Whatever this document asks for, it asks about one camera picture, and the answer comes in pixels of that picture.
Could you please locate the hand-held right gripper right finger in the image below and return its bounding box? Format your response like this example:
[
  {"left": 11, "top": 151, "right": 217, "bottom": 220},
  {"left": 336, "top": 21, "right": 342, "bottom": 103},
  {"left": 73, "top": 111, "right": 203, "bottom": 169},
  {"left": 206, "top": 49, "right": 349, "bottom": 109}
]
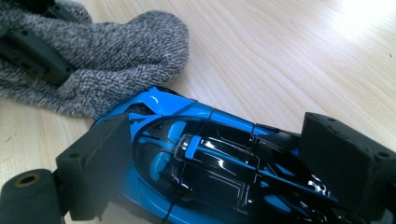
[{"left": 298, "top": 111, "right": 396, "bottom": 222}]

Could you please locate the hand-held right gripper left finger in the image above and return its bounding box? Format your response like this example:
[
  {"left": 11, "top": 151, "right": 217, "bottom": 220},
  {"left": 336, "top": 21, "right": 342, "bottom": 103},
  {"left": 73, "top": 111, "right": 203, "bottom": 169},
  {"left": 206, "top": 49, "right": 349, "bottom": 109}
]
[{"left": 55, "top": 113, "right": 134, "bottom": 221}]

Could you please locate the grey terry cloth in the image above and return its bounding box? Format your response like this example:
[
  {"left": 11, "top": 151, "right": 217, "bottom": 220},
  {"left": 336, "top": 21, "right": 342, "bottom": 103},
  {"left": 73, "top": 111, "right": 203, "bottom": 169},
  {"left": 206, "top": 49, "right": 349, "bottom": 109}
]
[{"left": 0, "top": 0, "right": 191, "bottom": 119}]

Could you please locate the blue toy car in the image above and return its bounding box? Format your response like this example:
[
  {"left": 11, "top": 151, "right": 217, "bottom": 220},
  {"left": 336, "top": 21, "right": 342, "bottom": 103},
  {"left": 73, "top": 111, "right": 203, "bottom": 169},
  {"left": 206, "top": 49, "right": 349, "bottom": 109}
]
[{"left": 92, "top": 86, "right": 368, "bottom": 224}]

